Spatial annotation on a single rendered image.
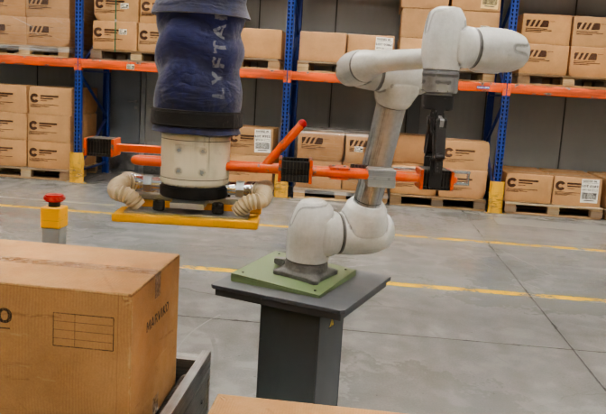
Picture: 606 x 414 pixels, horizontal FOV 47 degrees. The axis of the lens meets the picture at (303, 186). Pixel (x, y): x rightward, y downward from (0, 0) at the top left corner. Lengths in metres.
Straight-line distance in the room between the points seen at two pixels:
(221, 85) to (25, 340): 0.77
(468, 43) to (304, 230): 0.98
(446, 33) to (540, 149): 8.81
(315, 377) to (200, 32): 1.35
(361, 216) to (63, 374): 1.16
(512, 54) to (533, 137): 8.65
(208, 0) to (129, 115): 9.06
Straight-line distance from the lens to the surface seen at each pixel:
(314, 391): 2.54
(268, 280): 2.45
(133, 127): 10.67
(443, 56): 1.73
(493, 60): 1.80
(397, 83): 2.28
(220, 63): 1.66
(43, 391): 1.85
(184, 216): 1.65
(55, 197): 2.45
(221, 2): 1.66
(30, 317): 1.80
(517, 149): 10.43
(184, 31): 1.65
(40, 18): 9.76
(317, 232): 2.43
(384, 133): 2.36
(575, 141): 10.62
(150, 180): 1.77
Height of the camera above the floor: 1.45
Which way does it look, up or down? 8 degrees down
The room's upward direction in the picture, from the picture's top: 3 degrees clockwise
